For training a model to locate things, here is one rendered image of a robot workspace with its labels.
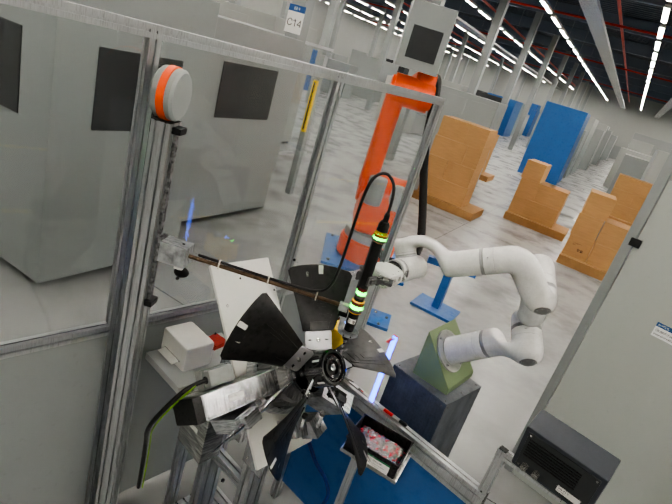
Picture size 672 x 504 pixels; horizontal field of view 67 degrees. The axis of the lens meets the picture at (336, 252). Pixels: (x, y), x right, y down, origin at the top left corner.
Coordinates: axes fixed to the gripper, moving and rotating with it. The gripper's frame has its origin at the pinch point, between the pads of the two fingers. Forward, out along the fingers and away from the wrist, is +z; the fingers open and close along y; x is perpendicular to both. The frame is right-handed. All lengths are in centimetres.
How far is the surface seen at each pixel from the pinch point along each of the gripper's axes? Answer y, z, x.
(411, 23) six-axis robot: 237, -310, 105
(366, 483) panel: -12, -36, -100
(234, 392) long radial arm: 8, 36, -38
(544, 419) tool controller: -60, -35, -26
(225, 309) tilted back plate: 33.3, 24.5, -26.3
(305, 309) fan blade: 14.4, 6.8, -18.9
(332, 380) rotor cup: -7.2, 10.7, -31.7
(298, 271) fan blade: 23.3, 5.2, -9.2
